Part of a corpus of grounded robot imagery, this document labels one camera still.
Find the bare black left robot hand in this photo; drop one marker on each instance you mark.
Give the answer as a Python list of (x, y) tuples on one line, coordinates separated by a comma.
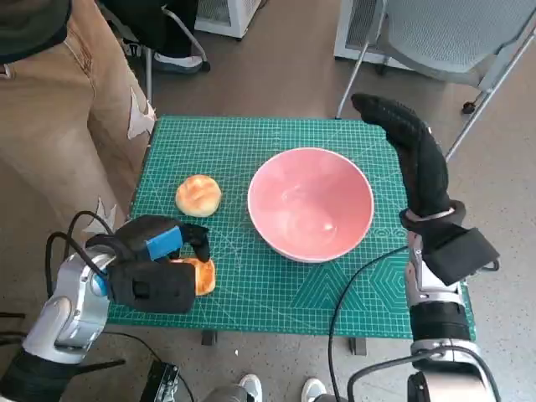
[(142, 238)]

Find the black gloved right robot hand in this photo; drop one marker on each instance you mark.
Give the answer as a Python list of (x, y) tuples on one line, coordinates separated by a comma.
[(425, 171)]

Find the round pale bread bun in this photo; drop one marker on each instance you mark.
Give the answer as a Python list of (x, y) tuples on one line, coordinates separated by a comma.
[(198, 196)]

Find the orange striped bread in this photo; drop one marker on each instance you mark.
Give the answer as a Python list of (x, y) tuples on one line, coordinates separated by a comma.
[(205, 276)]

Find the pink bowl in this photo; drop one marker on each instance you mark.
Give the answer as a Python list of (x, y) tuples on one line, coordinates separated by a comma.
[(310, 201)]

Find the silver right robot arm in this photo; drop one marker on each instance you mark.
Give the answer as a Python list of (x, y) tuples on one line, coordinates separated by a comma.
[(439, 322)]

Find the green cutting mat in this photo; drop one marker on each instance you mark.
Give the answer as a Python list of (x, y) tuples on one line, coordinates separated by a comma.
[(251, 301)]

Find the long black stand bar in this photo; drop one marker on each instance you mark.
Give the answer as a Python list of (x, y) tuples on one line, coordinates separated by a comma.
[(104, 365)]

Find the grey mesh chair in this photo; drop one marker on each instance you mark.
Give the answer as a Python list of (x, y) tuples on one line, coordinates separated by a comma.
[(452, 37)]

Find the black metal box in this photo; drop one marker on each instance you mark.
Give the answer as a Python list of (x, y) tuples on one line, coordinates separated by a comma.
[(161, 383)]

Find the standing person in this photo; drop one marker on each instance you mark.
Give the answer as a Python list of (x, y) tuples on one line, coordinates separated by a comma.
[(50, 125)]

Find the short black stand bar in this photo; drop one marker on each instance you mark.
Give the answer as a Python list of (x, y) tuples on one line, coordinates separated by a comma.
[(12, 313)]

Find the white mesh cabinet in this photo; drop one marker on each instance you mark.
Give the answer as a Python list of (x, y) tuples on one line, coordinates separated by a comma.
[(342, 42), (238, 17)]

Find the grey chair with casters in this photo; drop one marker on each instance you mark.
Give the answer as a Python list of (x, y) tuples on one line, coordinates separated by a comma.
[(147, 71)]

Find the white shoe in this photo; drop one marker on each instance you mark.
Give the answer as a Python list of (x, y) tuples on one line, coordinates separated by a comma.
[(251, 387), (312, 389)]

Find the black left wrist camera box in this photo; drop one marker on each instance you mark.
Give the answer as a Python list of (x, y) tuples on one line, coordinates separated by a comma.
[(155, 287)]

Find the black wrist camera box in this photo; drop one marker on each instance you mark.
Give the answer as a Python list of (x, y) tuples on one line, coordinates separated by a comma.
[(155, 287), (460, 255)]

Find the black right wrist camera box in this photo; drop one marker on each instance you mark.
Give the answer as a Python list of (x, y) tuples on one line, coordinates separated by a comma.
[(460, 255)]

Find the black table bracket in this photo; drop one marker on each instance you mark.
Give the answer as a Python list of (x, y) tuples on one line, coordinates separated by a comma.
[(358, 347), (209, 337)]

